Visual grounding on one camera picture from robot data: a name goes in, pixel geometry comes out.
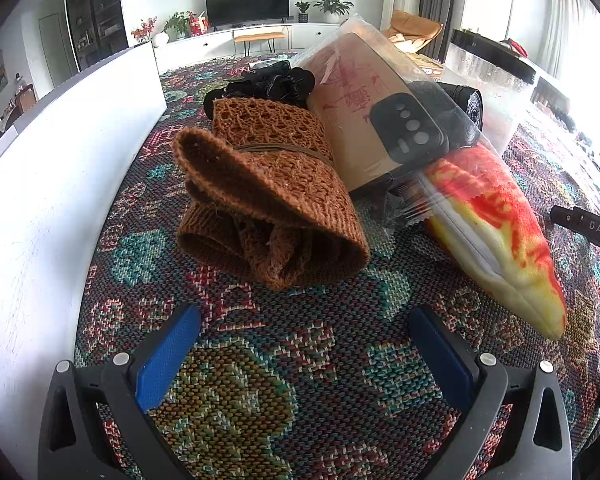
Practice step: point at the colourful woven blanket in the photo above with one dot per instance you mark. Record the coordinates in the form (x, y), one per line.
(305, 360)

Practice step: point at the black lace cloth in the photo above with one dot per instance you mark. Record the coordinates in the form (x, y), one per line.
(275, 85)

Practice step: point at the small potted plant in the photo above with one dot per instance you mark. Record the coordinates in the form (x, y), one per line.
(302, 10)

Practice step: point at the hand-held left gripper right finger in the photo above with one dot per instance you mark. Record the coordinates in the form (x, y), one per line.
(442, 355)

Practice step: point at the white sheer curtain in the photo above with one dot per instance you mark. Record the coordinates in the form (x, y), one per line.
(565, 15)

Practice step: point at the white board panel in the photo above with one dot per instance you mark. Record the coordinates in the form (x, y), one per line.
(55, 185)

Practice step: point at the dark display cabinet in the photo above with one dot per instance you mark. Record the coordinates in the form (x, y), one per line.
(97, 10)

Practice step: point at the bushy green potted plant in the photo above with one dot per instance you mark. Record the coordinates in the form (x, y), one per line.
(178, 24)

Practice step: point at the red gift box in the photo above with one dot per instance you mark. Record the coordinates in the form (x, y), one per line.
(198, 25)

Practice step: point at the large green potted plant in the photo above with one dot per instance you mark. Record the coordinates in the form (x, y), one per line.
(334, 4)

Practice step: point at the wooden stool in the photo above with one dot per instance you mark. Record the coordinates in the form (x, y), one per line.
(257, 35)

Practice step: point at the orange lounge chair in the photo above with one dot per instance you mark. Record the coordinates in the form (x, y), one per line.
(410, 25)

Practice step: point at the red flowers in white vase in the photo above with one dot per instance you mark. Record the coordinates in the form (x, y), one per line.
(147, 32)

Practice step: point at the phone case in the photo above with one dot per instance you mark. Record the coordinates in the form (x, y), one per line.
(350, 125)

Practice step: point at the white door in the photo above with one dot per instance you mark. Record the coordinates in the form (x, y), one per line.
(56, 50)

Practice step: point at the flat cardboard box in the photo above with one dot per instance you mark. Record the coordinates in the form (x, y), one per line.
(426, 62)

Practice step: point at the white television cabinet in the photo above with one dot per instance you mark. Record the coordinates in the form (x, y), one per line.
(210, 42)

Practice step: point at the clear container with black lid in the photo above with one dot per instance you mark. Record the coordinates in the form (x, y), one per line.
(490, 55)

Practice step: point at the grey curtain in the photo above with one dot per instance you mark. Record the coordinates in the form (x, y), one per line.
(437, 0)

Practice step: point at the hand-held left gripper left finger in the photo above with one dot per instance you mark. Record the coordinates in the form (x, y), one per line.
(167, 355)

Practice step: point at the red yellow plush toy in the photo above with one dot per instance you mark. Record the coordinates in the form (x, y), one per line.
(500, 240)

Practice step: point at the brown knit scarf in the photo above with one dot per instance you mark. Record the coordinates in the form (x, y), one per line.
(280, 185)

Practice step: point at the red cloth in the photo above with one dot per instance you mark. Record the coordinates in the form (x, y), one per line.
(519, 49)

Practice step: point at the wooden chair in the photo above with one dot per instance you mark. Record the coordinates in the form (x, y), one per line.
(25, 97)

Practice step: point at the black television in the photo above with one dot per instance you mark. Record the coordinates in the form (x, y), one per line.
(245, 2)

